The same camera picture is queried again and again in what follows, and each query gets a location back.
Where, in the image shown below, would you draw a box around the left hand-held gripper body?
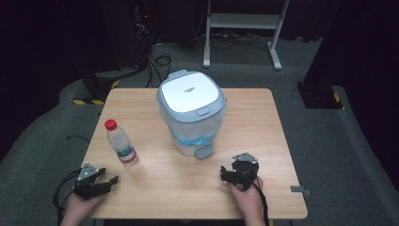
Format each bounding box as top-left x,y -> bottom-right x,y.
72,161 -> 111,201

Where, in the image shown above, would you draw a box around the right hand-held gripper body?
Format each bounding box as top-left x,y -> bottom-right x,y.
231,152 -> 261,192

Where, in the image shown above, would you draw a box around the clear plastic bottle red cap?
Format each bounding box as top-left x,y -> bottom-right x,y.
104,119 -> 138,165

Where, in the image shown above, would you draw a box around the white and grey pedal trash can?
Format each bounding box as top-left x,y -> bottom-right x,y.
155,69 -> 228,160

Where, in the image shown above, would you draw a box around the person's left hand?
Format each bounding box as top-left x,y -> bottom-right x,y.
62,191 -> 107,222

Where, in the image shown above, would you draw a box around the person's right hand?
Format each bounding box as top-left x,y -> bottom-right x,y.
226,176 -> 264,220

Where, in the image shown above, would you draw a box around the grey table edge clip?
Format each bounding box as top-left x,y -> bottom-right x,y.
290,186 -> 312,197

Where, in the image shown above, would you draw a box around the black stand with striped base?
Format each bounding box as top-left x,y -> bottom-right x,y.
295,81 -> 344,110
72,69 -> 121,106

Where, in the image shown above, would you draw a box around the white metal stand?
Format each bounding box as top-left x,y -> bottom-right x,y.
202,0 -> 292,72

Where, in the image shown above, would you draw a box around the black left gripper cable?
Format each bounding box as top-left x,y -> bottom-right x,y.
52,168 -> 83,226

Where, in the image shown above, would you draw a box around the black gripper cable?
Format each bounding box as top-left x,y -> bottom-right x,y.
235,169 -> 271,226
52,168 -> 83,226

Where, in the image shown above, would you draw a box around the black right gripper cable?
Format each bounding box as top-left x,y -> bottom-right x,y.
235,169 -> 271,226

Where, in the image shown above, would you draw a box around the black floor cable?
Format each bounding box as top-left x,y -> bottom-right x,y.
66,135 -> 91,143

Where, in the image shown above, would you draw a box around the black coiled floor cables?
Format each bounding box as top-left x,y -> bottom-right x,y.
144,52 -> 173,89

